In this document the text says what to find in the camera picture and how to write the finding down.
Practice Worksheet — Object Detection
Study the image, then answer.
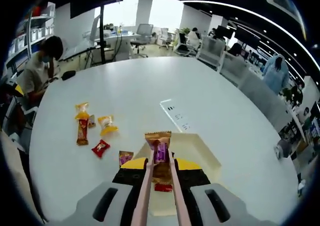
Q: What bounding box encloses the white office chair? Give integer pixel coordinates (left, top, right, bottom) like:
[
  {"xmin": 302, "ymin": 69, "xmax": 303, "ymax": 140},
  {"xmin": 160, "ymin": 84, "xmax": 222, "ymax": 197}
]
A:
[
  {"xmin": 196, "ymin": 35, "xmax": 227, "ymax": 72},
  {"xmin": 158, "ymin": 27, "xmax": 173, "ymax": 49},
  {"xmin": 173, "ymin": 29, "xmax": 198, "ymax": 57}
]

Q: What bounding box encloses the brown snack packet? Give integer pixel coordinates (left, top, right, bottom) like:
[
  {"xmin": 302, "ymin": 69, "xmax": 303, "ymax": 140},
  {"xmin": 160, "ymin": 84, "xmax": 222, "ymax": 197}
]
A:
[{"xmin": 76, "ymin": 118, "xmax": 89, "ymax": 146}]

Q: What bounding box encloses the grey desk partition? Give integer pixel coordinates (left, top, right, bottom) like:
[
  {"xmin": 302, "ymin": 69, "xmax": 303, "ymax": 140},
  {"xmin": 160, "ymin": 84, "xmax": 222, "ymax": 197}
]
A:
[{"xmin": 237, "ymin": 72, "xmax": 293, "ymax": 133}]

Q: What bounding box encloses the grey desktop monitor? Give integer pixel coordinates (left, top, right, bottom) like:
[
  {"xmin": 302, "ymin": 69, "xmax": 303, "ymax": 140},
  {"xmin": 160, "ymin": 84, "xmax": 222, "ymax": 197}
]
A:
[{"xmin": 89, "ymin": 13, "xmax": 101, "ymax": 47}]

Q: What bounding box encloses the grey tabletop object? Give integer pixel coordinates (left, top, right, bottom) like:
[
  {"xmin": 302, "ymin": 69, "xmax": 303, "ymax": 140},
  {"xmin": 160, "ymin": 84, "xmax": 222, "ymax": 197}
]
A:
[{"xmin": 274, "ymin": 138, "xmax": 293, "ymax": 159}]

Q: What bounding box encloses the tabletop power socket panel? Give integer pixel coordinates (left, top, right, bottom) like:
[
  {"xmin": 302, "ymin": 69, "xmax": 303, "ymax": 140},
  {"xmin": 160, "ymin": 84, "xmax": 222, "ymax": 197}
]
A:
[{"xmin": 159, "ymin": 98, "xmax": 195, "ymax": 133}]

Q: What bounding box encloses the long dark red snack packet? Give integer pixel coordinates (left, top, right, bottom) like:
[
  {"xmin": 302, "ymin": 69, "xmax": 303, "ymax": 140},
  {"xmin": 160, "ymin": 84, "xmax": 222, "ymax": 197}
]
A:
[{"xmin": 154, "ymin": 183, "xmax": 174, "ymax": 192}]

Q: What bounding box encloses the small red snack packet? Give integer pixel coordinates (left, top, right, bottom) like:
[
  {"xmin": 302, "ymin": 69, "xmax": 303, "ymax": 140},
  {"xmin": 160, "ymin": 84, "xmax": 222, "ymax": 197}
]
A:
[{"xmin": 91, "ymin": 139, "xmax": 112, "ymax": 159}]

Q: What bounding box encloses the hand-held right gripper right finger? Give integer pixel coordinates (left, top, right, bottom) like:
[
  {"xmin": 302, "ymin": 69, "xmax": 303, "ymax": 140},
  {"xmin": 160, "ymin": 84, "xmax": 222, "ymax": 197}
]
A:
[{"xmin": 172, "ymin": 157, "xmax": 273, "ymax": 226}]

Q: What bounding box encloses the grey mesh office chair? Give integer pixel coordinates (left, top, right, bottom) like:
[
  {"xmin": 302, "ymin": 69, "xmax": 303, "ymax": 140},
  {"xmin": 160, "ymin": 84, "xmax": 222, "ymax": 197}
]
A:
[{"xmin": 129, "ymin": 23, "xmax": 155, "ymax": 58}]

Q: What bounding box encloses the white storage shelf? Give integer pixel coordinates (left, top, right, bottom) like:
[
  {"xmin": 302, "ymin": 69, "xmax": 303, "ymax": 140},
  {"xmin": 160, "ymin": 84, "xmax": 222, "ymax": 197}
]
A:
[{"xmin": 7, "ymin": 2, "xmax": 56, "ymax": 69}]

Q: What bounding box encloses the white office desk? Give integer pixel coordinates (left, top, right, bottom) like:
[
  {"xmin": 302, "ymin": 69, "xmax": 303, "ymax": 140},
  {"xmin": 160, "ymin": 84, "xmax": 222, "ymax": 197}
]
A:
[{"xmin": 62, "ymin": 32, "xmax": 142, "ymax": 62}]

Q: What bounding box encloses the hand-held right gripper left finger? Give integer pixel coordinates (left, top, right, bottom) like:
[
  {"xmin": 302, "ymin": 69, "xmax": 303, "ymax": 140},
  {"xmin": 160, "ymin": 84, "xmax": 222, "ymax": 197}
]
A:
[{"xmin": 59, "ymin": 157, "xmax": 151, "ymax": 226}]

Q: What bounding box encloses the beige hexagonal food container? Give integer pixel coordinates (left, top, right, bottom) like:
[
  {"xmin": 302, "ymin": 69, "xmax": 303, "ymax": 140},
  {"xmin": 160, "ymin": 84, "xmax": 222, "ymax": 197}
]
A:
[{"xmin": 132, "ymin": 132, "xmax": 223, "ymax": 217}]

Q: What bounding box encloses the black monitor stand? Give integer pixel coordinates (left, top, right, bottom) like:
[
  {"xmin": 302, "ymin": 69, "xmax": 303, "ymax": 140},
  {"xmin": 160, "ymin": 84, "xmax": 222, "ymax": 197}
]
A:
[{"xmin": 99, "ymin": 5, "xmax": 107, "ymax": 64}]

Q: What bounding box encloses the pink purple snack packet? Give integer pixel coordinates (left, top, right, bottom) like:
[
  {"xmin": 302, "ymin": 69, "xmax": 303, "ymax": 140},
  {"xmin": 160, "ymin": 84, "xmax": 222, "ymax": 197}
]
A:
[{"xmin": 118, "ymin": 150, "xmax": 135, "ymax": 167}]

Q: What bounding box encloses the black monitor screen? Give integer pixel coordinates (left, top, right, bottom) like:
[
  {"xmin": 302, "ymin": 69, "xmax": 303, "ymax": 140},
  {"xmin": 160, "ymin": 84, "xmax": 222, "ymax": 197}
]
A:
[{"xmin": 69, "ymin": 0, "xmax": 125, "ymax": 19}]

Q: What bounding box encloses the person in cream shirt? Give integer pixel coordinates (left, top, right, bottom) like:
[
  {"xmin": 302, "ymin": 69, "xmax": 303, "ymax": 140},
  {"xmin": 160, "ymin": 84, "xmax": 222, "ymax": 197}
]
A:
[{"xmin": 0, "ymin": 130, "xmax": 43, "ymax": 224}]

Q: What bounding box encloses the small beige snack packet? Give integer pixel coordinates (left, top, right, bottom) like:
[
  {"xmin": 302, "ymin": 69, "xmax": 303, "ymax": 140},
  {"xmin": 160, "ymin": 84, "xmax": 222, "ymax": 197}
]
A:
[{"xmin": 87, "ymin": 114, "xmax": 97, "ymax": 129}]

